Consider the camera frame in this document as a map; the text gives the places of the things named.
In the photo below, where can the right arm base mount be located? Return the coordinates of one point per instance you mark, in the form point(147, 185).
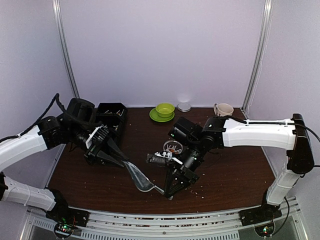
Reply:
point(262, 218)

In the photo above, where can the front aluminium rail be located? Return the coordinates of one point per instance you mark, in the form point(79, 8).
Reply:
point(217, 225)

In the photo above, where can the clear plastic jar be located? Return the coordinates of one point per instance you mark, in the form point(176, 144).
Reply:
point(173, 147)

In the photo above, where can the green saucer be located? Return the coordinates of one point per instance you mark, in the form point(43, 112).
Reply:
point(154, 115)

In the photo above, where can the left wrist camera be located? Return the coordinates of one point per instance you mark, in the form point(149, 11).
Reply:
point(97, 137)

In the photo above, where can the green bowl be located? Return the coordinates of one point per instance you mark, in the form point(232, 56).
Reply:
point(165, 110)

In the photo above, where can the silver jar lid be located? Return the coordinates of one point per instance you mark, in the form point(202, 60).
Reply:
point(184, 107)

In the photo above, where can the left aluminium frame post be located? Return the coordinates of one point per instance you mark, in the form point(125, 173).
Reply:
point(64, 47)

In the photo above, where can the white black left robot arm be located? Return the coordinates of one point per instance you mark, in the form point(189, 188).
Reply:
point(75, 126)

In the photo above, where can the aluminium frame post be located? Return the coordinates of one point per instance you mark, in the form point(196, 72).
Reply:
point(64, 47)
point(257, 65)

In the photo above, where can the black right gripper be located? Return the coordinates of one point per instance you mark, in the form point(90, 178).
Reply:
point(189, 176)

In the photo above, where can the silver metal scoop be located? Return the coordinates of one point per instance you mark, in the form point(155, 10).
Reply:
point(142, 182)

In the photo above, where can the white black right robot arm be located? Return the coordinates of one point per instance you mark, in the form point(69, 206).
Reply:
point(219, 132)

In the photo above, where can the black three-compartment candy tray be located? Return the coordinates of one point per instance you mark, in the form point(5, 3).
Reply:
point(113, 115)

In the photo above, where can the coral pattern ceramic mug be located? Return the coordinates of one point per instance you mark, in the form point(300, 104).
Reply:
point(223, 109)

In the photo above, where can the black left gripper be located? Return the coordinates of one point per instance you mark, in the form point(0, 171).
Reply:
point(91, 154)

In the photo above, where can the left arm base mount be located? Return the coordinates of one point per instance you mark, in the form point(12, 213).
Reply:
point(67, 219)

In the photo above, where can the right aluminium frame post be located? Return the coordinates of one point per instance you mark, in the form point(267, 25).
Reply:
point(257, 65)

